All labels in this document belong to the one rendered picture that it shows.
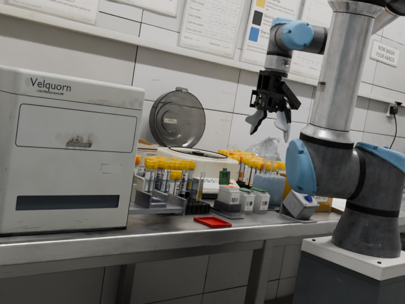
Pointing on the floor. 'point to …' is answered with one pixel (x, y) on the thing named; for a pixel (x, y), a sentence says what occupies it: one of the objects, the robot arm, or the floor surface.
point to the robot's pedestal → (342, 285)
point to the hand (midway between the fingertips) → (269, 139)
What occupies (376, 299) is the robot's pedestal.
